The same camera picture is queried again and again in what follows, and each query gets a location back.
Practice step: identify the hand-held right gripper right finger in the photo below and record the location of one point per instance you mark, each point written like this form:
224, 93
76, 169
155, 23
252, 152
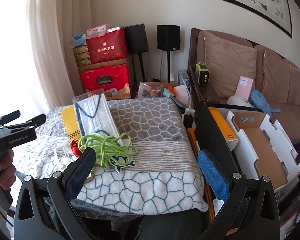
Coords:
212, 175

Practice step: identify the yellow booklet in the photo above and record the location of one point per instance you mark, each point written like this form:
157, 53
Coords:
70, 122

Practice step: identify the orange white box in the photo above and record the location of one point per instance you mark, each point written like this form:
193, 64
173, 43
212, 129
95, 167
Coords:
222, 125

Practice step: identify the face mask pack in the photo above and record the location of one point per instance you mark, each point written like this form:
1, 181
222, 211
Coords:
95, 115

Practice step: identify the green black portable device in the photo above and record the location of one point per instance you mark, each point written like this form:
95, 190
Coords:
202, 75

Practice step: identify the white cardboard box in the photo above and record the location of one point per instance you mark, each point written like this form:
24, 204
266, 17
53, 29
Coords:
262, 150

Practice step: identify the pink flat box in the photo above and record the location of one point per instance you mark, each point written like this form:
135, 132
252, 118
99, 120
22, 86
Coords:
243, 88

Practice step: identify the white power strip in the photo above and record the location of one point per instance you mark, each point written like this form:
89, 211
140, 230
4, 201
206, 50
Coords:
189, 111

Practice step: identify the red gift box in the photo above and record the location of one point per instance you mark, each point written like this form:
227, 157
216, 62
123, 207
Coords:
102, 80

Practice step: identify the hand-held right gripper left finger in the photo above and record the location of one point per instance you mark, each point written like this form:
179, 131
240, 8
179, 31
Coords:
77, 177

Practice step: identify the pink white box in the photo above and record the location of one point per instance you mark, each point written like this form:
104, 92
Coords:
97, 30

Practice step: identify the black speaker stand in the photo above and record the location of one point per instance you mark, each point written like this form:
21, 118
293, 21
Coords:
169, 65
141, 65

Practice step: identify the blue massager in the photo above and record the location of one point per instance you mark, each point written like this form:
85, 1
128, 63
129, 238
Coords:
258, 98

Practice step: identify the medium brown cushion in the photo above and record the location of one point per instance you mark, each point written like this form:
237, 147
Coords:
275, 80

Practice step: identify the brown sofa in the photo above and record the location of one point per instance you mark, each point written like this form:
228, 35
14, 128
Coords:
277, 115

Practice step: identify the clear plastic bag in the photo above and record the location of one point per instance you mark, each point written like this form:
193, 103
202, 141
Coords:
146, 92

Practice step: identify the person's left hand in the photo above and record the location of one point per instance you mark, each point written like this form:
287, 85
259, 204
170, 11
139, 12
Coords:
5, 177

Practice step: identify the grey white patterned blanket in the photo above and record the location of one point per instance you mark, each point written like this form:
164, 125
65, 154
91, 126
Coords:
152, 130

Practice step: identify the blue whale card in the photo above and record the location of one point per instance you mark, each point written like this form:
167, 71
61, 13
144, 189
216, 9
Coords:
121, 165

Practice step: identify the person's leg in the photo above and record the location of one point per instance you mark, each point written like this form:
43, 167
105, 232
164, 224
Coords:
170, 227

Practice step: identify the white curtain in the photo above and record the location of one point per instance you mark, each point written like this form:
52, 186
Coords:
52, 42

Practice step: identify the stack of yellow boxes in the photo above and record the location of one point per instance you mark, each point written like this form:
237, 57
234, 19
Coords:
82, 55

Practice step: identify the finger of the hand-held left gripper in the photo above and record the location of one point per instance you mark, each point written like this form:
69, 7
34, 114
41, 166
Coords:
10, 116
27, 123

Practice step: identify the blue tissue pack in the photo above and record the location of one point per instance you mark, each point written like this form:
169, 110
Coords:
78, 40

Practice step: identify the white document paper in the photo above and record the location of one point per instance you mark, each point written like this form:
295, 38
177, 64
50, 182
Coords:
182, 92

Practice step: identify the white dome lamp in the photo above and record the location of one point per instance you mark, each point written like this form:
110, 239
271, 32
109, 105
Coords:
237, 101

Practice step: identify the small brown cushion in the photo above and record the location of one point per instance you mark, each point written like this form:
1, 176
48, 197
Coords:
296, 85

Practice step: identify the blue white carton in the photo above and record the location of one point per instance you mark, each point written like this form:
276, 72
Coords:
182, 76

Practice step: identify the teal hair dryer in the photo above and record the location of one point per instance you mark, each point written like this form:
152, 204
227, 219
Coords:
168, 92

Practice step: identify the black loudspeaker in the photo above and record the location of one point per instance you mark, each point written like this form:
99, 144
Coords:
136, 38
168, 37

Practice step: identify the large brown cushion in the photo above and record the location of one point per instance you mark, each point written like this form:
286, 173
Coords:
230, 67

